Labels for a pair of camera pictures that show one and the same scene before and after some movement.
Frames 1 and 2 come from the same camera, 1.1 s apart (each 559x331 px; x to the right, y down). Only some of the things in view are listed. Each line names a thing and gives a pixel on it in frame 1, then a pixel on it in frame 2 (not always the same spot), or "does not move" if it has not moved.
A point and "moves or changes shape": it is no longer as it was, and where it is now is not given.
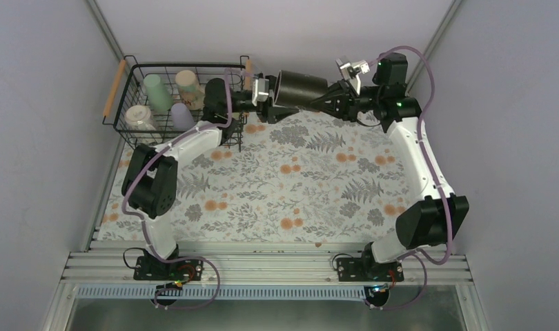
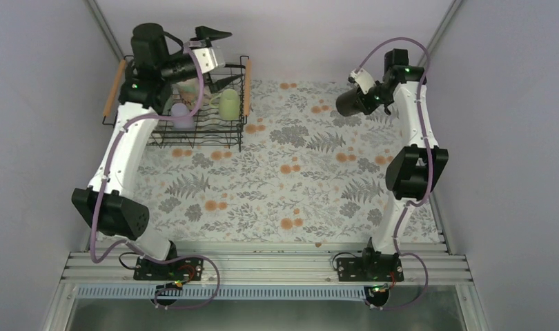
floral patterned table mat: (306, 177) does not move
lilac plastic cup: (183, 119) does not move
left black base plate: (147, 268) does not move
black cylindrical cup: (297, 90) moves or changes shape
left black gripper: (266, 112) to (204, 32)
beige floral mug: (192, 93) does not move
